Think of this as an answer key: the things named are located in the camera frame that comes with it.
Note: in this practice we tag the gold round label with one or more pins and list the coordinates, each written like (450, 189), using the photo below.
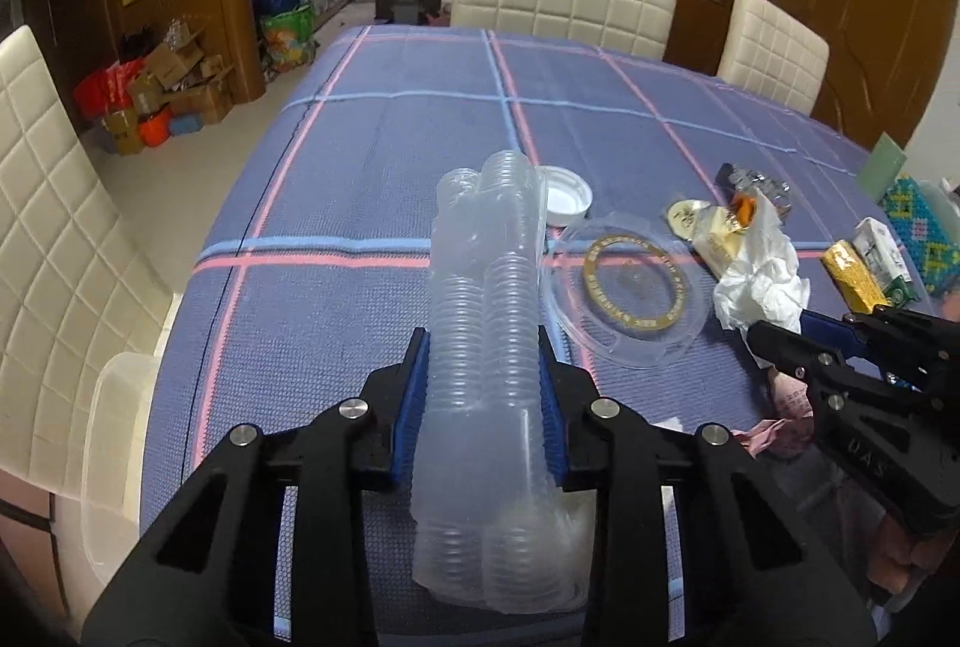
(681, 218)

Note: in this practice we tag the green card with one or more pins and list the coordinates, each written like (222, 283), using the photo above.
(885, 167)

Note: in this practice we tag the yellow white snack wrapper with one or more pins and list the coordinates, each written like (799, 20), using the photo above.
(716, 242)

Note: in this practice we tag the blue foil wrapper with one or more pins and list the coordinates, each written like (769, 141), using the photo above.
(731, 175)

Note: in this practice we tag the colourful beaded tissue box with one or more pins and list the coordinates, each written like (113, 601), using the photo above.
(922, 227)

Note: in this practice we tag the pile of cardboard boxes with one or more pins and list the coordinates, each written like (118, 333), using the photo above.
(172, 85)

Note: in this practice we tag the stack of clear plastic cups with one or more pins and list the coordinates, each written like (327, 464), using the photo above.
(487, 317)

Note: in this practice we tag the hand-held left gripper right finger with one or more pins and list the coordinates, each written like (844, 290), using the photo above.
(551, 422)

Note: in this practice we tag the orange peel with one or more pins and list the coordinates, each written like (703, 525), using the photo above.
(744, 208)

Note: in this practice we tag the blue plaid tablecloth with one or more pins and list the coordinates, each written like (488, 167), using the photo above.
(390, 167)

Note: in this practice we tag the colourful printed bag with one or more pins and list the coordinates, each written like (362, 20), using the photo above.
(289, 40)

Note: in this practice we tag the pink paper receipt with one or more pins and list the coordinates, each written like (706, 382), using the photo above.
(791, 400)

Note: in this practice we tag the yellow box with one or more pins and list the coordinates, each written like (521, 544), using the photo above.
(851, 272)

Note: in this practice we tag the white round lid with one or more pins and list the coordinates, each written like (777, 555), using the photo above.
(570, 197)

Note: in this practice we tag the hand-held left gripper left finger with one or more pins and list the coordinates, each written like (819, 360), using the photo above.
(411, 407)

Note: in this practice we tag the clear plastic bin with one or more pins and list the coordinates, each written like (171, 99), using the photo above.
(120, 437)

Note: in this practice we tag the white green carton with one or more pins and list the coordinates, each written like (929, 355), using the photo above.
(881, 250)

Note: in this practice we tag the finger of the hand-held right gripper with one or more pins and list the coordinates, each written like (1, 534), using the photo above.
(825, 326)
(787, 347)

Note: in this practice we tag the white tissue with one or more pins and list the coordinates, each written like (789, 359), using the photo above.
(757, 287)

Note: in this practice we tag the clear round gold-ringed lid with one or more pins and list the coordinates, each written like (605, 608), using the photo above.
(630, 325)

